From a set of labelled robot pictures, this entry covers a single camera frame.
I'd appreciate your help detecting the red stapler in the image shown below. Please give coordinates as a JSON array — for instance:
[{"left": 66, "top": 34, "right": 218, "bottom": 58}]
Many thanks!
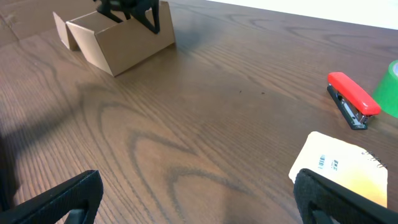
[{"left": 326, "top": 72, "right": 381, "bottom": 130}]

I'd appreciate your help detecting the green tape roll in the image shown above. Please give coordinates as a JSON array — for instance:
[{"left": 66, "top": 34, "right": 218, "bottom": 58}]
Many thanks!
[{"left": 373, "top": 60, "right": 398, "bottom": 118}]

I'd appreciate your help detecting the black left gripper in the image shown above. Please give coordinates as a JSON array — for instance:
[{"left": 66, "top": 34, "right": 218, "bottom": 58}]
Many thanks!
[{"left": 93, "top": 0, "right": 161, "bottom": 35}]

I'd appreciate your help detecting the brown cardboard box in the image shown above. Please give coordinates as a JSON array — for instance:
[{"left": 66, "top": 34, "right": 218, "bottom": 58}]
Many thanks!
[{"left": 53, "top": 1, "right": 175, "bottom": 77}]

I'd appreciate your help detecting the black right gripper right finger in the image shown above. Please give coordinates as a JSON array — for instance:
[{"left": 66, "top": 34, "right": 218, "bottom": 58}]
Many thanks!
[{"left": 293, "top": 169, "right": 397, "bottom": 224}]

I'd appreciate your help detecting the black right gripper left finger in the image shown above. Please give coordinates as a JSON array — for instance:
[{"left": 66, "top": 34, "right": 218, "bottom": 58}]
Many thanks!
[{"left": 1, "top": 170, "right": 103, "bottom": 224}]

